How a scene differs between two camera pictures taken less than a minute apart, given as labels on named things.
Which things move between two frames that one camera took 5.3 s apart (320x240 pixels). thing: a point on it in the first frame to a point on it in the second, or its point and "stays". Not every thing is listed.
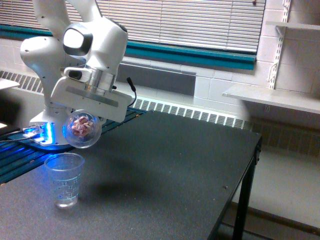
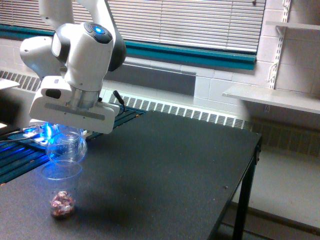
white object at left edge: x=5 y=83 stays
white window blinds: x=238 y=24 stays
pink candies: x=82 y=127 to x=62 y=204
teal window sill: x=240 y=60 stays
